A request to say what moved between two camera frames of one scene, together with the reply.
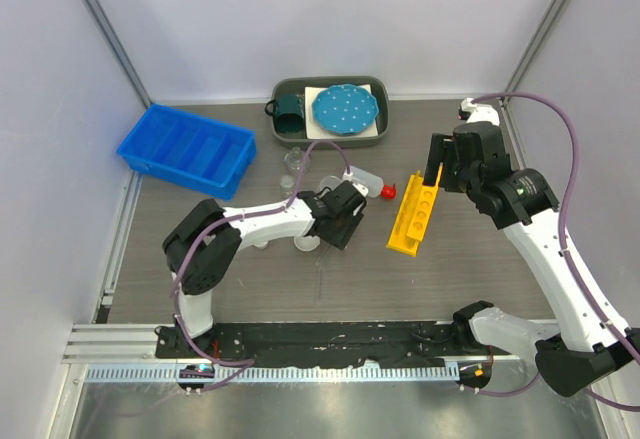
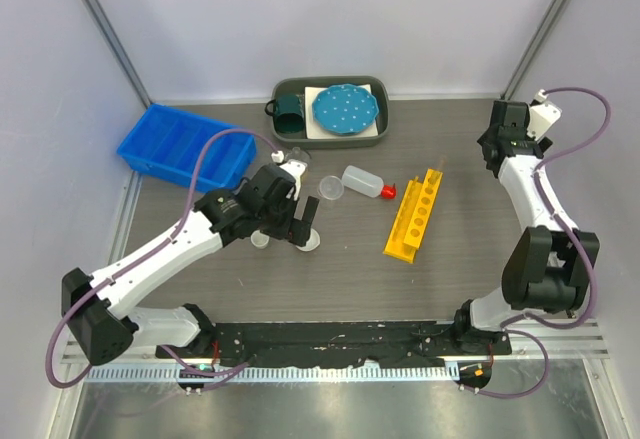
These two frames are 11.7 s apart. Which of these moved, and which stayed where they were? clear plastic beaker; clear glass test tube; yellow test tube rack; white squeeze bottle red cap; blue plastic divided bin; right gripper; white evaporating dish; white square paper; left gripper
Moved: left gripper; clear glass test tube; right gripper
Stayed: white square paper; blue plastic divided bin; clear plastic beaker; white squeeze bottle red cap; yellow test tube rack; white evaporating dish
